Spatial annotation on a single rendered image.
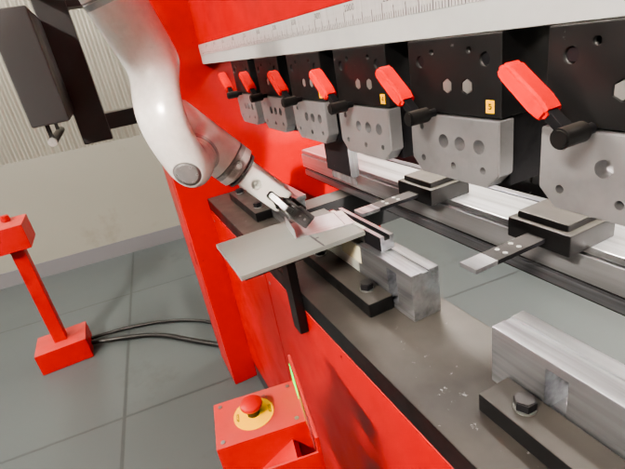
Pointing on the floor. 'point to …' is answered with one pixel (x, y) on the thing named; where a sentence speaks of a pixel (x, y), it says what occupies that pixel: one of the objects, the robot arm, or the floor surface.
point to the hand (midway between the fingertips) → (299, 213)
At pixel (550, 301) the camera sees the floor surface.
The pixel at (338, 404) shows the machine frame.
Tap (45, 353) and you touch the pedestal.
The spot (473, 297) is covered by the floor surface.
